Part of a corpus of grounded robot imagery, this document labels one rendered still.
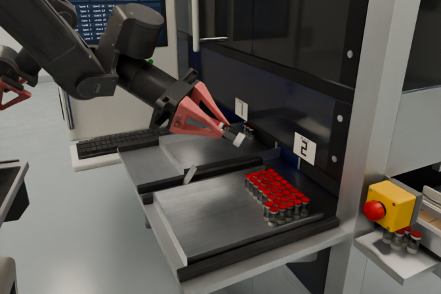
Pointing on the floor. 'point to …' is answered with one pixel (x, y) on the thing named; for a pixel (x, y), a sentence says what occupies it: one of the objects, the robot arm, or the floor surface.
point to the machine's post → (374, 110)
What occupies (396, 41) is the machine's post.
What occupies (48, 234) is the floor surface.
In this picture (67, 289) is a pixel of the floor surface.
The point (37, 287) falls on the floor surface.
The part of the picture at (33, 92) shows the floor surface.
